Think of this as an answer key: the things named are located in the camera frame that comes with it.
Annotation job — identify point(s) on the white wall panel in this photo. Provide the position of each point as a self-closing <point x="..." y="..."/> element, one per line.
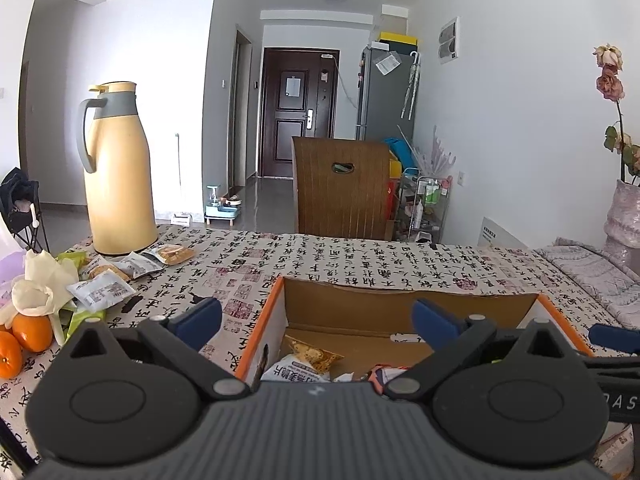
<point x="448" y="40"/>

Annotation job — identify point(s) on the white printed packet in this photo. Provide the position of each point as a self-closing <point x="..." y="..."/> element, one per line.
<point x="615" y="447"/>

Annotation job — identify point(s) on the dark brown entry door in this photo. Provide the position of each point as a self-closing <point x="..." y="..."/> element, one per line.
<point x="295" y="140"/>

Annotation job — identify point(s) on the small silver packet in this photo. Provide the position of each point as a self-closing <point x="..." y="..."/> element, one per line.
<point x="140" y="266"/>

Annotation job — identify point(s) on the yellow thermos jug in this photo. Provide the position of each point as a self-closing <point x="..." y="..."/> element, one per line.
<point x="120" y="185"/>

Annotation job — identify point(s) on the wooden chair back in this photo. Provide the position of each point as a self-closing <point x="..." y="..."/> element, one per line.
<point x="325" y="200"/>

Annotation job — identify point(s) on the grey interior door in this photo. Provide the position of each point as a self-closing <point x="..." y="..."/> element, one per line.
<point x="242" y="110"/>

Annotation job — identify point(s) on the oat crisp snack packet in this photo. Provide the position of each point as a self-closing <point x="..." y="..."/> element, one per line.
<point x="295" y="367"/>

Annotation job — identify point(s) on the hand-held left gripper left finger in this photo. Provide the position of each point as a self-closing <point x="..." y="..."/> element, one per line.
<point x="197" y="320"/>

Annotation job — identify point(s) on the orange fruit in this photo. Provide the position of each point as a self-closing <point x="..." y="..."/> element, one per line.
<point x="32" y="332"/>
<point x="9" y="355"/>

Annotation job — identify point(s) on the white folded umbrella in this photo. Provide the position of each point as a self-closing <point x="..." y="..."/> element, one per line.
<point x="411" y="85"/>

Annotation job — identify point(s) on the cream crumpled cloth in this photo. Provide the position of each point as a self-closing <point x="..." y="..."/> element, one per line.
<point x="40" y="280"/>

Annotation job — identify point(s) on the dried pink roses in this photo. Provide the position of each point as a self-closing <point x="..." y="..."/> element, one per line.
<point x="610" y="80"/>

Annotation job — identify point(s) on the clear cracker packet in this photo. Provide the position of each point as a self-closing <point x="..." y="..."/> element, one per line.
<point x="102" y="272"/>
<point x="172" y="254"/>

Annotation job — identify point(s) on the pink textured vase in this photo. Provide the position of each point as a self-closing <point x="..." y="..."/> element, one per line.
<point x="622" y="220"/>

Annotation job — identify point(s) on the yellow flat box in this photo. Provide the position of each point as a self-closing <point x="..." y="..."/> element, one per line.
<point x="398" y="38"/>

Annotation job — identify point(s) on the red orange cardboard box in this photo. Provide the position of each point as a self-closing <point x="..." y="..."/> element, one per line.
<point x="400" y="305"/>

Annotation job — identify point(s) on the beige carton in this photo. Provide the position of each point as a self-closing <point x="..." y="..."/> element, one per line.
<point x="395" y="19"/>

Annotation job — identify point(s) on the small green packet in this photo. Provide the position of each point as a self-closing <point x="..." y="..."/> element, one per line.
<point x="75" y="261"/>
<point x="82" y="324"/>

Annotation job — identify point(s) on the black folding rack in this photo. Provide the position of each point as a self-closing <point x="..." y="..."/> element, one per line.
<point x="20" y="200"/>

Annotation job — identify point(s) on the white board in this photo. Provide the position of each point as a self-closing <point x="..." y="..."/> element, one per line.
<point x="505" y="234"/>

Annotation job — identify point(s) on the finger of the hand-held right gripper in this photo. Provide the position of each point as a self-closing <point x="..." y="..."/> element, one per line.
<point x="615" y="336"/>
<point x="617" y="370"/>

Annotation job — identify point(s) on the white door notice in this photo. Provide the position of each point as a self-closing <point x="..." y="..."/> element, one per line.
<point x="293" y="86"/>

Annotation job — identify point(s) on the white label packet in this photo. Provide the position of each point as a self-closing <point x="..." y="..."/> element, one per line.
<point x="100" y="292"/>

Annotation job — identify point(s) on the pale lavender plume decoration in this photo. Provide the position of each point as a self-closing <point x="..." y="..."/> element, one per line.
<point x="435" y="155"/>

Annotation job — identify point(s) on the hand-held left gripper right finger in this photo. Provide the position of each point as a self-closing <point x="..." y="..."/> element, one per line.
<point x="435" y="322"/>

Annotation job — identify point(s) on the small white tray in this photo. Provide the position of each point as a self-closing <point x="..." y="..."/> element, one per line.
<point x="182" y="218"/>

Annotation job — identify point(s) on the lavender plastic bag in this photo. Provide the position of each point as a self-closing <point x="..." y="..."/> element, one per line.
<point x="10" y="272"/>

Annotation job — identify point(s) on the paper sheet on refrigerator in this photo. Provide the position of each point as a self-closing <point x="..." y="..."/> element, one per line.
<point x="387" y="64"/>

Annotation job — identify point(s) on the blue white pet water dispenser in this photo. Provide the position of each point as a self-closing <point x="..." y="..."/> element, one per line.
<point x="222" y="210"/>

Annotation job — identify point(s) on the red white snack packet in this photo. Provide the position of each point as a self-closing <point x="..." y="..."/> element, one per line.
<point x="387" y="377"/>

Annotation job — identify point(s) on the blue plastic item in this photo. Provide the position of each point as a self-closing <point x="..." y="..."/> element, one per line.
<point x="400" y="152"/>

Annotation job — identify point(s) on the grey refrigerator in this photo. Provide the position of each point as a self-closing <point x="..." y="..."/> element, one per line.
<point x="380" y="105"/>

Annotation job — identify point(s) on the white vertical pipe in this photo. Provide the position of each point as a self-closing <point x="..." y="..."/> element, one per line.
<point x="177" y="165"/>

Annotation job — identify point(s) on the yellow plastic container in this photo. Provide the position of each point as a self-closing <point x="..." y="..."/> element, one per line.
<point x="395" y="167"/>

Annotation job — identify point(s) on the grey patterned table runner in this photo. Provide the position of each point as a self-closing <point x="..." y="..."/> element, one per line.
<point x="585" y="270"/>

